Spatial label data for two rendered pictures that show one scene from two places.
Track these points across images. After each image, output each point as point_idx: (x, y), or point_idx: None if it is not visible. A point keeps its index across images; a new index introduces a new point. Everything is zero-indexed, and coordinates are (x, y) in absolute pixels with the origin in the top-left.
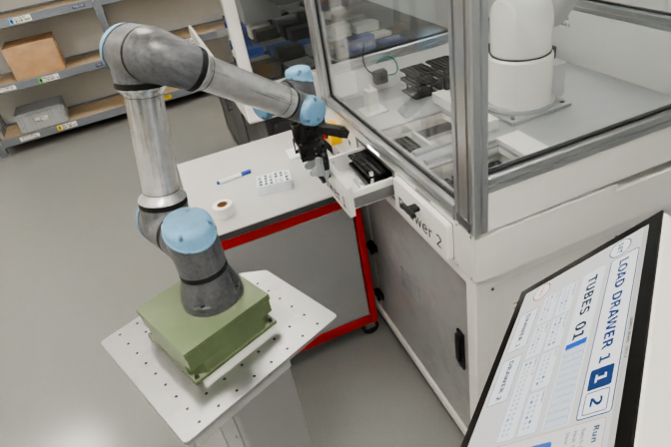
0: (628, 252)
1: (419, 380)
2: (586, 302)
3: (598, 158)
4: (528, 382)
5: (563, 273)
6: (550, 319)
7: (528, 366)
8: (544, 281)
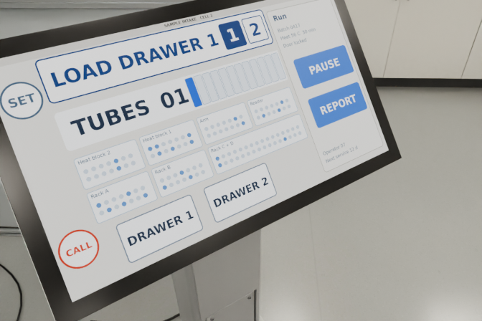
0: (41, 77)
1: None
2: (128, 112)
3: None
4: (242, 139)
5: (43, 216)
6: (148, 171)
7: (222, 157)
8: (49, 264)
